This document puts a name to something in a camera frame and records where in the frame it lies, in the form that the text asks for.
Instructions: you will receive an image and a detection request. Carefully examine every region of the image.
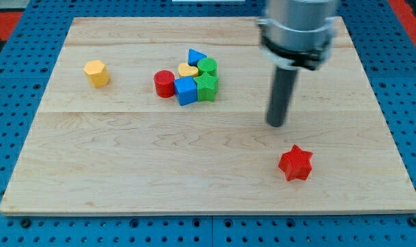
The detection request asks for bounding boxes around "yellow hexagon block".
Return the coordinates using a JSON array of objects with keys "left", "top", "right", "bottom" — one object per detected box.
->
[{"left": 83, "top": 60, "right": 110, "bottom": 88}]

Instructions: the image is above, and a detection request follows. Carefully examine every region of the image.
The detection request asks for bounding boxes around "red cylinder block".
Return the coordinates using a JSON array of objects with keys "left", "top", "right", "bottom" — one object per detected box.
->
[{"left": 154, "top": 70, "right": 175, "bottom": 98}]

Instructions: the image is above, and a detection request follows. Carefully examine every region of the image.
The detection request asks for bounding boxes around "red star block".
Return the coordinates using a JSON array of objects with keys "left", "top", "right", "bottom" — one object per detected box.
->
[{"left": 278, "top": 144, "right": 313, "bottom": 181}]

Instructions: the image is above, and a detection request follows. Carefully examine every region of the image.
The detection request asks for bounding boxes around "green cylinder block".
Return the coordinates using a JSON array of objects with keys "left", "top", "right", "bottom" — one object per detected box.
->
[{"left": 197, "top": 57, "right": 218, "bottom": 77}]

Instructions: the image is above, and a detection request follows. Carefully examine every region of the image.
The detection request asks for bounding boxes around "blue triangle block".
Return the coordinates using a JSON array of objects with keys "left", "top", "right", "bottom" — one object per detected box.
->
[{"left": 187, "top": 49, "right": 207, "bottom": 67}]

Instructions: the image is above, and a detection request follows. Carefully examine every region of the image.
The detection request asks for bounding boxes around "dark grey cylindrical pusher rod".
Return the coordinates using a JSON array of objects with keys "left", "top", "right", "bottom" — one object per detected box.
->
[{"left": 266, "top": 67, "right": 297, "bottom": 127}]

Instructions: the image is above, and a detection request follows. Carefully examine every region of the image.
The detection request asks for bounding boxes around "blue cube block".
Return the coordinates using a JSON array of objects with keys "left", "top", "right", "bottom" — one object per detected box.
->
[{"left": 174, "top": 76, "right": 198, "bottom": 106}]

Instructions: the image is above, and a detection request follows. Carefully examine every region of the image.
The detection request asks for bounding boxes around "green star block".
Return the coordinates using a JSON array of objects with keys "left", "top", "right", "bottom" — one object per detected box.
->
[{"left": 194, "top": 72, "right": 219, "bottom": 102}]

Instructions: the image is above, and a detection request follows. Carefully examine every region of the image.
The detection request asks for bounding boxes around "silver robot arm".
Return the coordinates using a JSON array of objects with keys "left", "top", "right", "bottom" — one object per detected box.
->
[{"left": 258, "top": 0, "right": 339, "bottom": 127}]

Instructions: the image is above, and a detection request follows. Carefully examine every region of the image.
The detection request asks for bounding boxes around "yellow heart block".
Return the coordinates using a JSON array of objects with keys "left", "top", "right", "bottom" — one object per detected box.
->
[{"left": 178, "top": 62, "right": 199, "bottom": 78}]

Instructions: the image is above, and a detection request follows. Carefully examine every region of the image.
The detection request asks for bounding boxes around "light wooden board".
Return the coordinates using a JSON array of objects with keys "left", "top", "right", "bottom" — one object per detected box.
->
[{"left": 0, "top": 17, "right": 416, "bottom": 216}]

